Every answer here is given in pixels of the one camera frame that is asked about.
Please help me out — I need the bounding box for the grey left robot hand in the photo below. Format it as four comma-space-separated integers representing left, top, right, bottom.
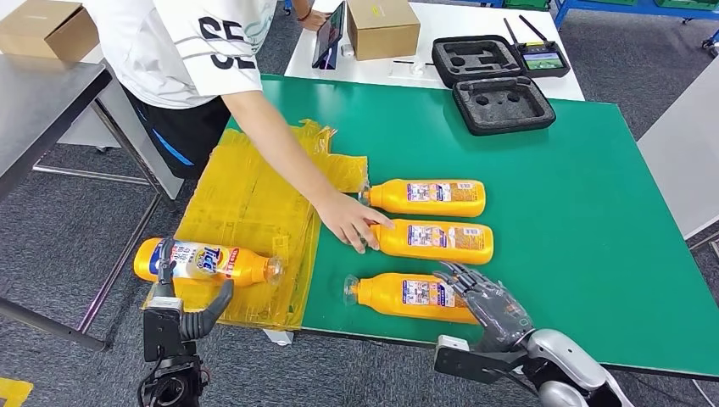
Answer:
150, 238, 234, 341

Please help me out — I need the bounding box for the person's left hand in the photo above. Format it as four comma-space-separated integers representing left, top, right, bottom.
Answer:
300, 8, 332, 32

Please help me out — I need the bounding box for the person's right hand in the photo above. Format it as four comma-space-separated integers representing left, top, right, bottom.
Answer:
313, 192, 395, 255

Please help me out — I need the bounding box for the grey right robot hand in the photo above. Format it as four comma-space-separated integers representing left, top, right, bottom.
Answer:
432, 260, 535, 354

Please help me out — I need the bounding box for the black tablet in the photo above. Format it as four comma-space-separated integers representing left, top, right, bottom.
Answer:
312, 1, 347, 71

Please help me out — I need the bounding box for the orange detergent bottle clear cap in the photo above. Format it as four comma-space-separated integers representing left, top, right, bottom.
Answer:
343, 272, 482, 326
133, 237, 284, 288
367, 219, 495, 265
359, 178, 487, 219

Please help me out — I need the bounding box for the cardboard box yellow sticker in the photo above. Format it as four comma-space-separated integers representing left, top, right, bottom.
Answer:
346, 0, 421, 62

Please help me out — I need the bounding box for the yellow taped cardboard sheet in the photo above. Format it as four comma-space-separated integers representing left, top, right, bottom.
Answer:
142, 119, 369, 332

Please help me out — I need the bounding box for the person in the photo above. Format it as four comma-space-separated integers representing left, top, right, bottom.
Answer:
81, 0, 395, 255

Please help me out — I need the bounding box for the black foam-lined open case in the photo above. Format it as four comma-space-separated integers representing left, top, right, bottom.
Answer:
431, 34, 557, 137

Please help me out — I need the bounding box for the yellow floor tape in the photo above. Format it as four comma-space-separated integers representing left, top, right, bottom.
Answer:
0, 379, 34, 407

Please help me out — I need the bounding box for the black remote controller with antennas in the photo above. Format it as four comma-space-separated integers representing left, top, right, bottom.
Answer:
502, 15, 571, 79

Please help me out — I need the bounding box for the light grey table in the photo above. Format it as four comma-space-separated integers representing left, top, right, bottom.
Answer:
637, 58, 719, 242

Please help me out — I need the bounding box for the steel table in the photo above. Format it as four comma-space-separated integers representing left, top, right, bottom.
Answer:
0, 54, 164, 354

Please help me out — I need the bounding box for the plain brown cardboard box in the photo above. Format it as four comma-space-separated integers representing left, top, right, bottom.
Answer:
0, 0, 101, 63

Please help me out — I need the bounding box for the blue metal rack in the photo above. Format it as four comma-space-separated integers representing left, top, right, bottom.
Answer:
550, 0, 719, 56

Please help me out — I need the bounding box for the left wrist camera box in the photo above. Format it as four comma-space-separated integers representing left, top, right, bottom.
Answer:
142, 298, 184, 364

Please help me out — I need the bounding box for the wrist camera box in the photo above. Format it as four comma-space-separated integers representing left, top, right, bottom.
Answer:
433, 335, 512, 387
142, 298, 184, 364

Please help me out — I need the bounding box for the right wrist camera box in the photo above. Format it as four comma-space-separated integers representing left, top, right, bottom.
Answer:
433, 335, 512, 387

